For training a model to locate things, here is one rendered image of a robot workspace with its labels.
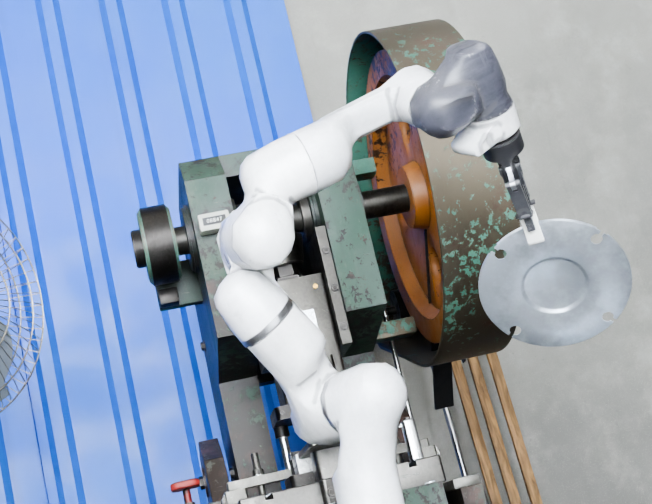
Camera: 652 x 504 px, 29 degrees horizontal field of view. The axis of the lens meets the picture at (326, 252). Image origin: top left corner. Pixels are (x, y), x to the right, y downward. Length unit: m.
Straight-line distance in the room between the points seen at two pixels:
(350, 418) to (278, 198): 0.38
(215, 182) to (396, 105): 0.76
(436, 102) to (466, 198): 0.56
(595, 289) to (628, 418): 1.89
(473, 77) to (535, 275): 0.46
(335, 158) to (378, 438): 0.46
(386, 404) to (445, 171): 0.76
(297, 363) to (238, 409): 1.02
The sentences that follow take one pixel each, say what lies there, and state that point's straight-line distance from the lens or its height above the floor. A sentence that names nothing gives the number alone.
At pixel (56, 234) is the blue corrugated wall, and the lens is 4.16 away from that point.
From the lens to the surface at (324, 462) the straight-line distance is 2.71.
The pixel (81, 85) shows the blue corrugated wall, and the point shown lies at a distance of 4.33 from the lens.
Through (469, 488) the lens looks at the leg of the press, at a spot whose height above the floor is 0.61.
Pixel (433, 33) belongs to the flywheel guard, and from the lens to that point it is 2.89.
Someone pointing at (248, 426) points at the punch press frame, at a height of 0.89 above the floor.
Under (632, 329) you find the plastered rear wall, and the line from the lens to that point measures 4.36.
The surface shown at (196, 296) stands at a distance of 3.04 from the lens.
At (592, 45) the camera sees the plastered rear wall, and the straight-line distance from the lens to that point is 4.66.
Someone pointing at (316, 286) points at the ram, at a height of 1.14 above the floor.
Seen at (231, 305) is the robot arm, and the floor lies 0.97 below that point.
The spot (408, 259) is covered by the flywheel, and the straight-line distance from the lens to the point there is 3.29.
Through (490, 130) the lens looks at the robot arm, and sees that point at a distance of 2.20.
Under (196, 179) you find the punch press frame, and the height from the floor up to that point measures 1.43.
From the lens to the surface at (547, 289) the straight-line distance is 2.44.
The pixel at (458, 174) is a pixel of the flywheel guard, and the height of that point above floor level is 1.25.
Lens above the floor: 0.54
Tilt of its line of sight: 13 degrees up
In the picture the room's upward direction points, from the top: 13 degrees counter-clockwise
